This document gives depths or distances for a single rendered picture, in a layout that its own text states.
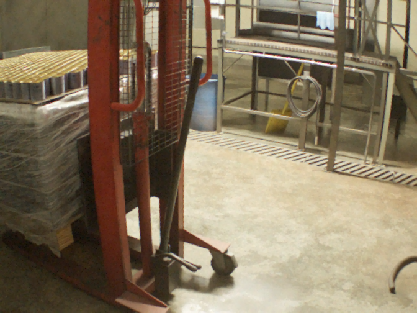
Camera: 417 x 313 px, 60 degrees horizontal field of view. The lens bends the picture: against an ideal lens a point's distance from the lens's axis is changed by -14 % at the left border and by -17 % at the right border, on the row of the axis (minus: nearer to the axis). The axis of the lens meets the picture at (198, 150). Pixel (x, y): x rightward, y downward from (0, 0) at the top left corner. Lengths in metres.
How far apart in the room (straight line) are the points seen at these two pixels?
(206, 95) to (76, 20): 1.96
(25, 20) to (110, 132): 4.64
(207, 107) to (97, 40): 3.28
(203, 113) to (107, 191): 3.15
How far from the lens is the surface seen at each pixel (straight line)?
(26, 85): 1.74
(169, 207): 1.96
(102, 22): 1.60
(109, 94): 1.61
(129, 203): 2.09
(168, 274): 2.15
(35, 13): 5.95
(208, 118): 4.83
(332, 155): 3.97
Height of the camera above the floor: 1.51
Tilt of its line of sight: 21 degrees down
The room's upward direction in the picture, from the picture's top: 1 degrees clockwise
